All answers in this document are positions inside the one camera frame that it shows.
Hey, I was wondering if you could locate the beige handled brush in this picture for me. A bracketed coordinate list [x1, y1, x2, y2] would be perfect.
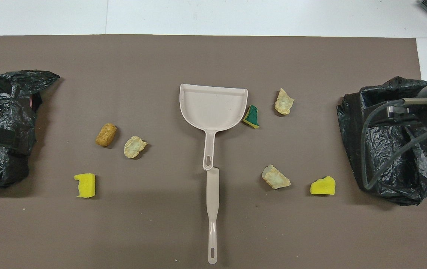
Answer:
[206, 167, 220, 265]

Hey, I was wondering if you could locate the brown table mat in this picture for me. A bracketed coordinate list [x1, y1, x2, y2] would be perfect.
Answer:
[0, 34, 427, 269]

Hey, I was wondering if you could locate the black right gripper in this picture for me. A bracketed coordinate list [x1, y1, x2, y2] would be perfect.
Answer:
[367, 80, 427, 127]

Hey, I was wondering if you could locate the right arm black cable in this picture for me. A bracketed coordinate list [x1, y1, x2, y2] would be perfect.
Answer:
[360, 98, 427, 190]

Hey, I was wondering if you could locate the brown foam nugget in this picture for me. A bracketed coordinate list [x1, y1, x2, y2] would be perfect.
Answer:
[95, 123, 117, 147]

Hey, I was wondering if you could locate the beige plastic dustpan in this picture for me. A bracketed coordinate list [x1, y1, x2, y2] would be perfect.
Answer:
[179, 83, 248, 171]

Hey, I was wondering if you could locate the green and yellow sponge piece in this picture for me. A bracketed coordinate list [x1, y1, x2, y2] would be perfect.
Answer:
[242, 105, 260, 129]

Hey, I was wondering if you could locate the pale foam chunk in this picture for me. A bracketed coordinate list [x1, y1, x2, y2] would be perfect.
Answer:
[261, 164, 291, 189]
[275, 88, 295, 115]
[124, 136, 148, 159]

